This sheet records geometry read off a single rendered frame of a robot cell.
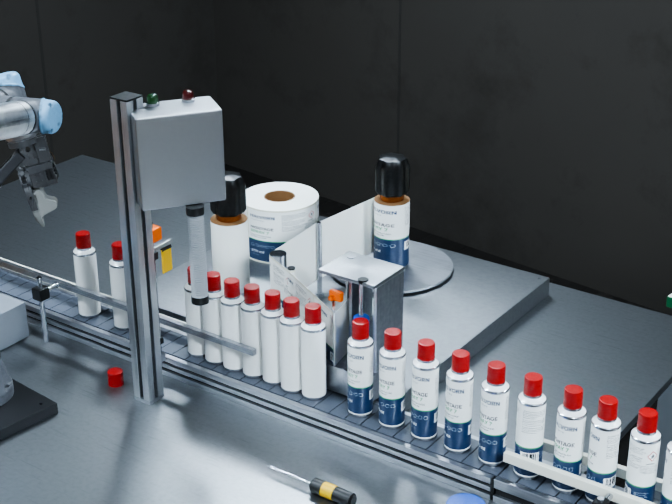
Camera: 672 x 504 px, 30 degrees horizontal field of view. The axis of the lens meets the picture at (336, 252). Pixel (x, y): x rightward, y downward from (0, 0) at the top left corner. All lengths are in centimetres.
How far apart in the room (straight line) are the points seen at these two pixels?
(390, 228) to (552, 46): 202
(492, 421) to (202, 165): 74
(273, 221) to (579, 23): 204
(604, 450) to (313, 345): 63
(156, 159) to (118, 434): 58
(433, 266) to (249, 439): 80
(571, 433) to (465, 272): 95
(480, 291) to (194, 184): 88
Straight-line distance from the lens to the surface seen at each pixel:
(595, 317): 307
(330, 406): 256
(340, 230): 301
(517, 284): 309
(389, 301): 252
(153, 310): 261
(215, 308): 266
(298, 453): 251
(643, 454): 223
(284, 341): 255
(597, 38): 481
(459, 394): 236
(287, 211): 311
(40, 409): 268
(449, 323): 289
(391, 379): 243
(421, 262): 315
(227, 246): 295
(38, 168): 297
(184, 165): 244
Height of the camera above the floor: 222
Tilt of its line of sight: 24 degrees down
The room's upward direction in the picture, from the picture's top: straight up
